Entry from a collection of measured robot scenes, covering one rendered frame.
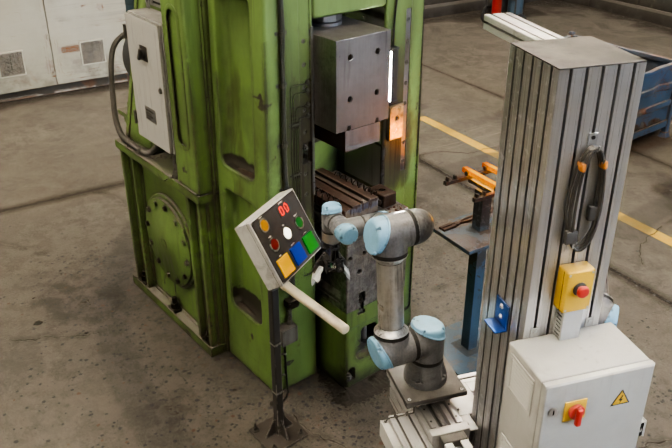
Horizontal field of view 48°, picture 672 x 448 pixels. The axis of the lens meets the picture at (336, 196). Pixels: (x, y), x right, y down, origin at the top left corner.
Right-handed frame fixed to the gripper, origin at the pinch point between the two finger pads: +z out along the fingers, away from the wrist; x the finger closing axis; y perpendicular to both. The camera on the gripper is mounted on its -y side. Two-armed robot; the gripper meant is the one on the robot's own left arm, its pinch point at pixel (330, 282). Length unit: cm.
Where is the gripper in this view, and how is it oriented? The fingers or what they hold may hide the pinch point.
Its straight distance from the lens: 300.7
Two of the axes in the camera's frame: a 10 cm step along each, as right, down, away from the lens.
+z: 0.0, 8.9, 4.5
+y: 2.8, 4.3, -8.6
